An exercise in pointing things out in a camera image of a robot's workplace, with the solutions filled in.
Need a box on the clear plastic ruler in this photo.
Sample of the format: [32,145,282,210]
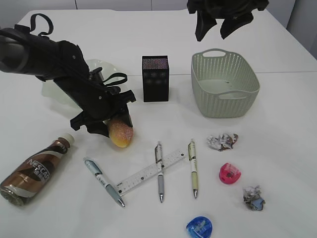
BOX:
[115,147,188,196]

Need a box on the blue grey ballpoint pen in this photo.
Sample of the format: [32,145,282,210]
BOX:
[83,157,125,208]

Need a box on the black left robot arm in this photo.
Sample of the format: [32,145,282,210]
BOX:
[0,25,136,136]

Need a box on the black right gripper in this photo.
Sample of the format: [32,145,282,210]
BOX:
[187,0,269,42]

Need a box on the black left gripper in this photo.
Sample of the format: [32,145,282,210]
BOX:
[53,41,136,137]

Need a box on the pink pencil sharpener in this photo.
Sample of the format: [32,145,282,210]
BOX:
[219,163,241,184]

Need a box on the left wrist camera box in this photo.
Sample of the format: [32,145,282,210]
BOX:
[88,67,104,83]

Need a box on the green wavy glass plate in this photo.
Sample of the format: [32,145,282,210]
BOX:
[42,59,119,111]

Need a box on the green plastic woven basket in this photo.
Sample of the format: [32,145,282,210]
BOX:
[191,49,260,118]

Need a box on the blue pencil sharpener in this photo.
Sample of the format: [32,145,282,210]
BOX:
[186,216,212,238]

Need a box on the olive green ballpoint pen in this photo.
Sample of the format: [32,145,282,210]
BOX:
[188,138,199,199]

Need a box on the black mesh pen holder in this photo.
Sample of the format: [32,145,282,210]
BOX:
[142,56,169,102]

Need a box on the sugared bread roll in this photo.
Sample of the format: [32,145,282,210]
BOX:
[107,119,134,148]

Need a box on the paper ball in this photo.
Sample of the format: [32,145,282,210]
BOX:
[243,185,265,211]
[207,133,239,151]

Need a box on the brown Nescafe coffee bottle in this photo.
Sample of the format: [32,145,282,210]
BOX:
[0,133,74,206]

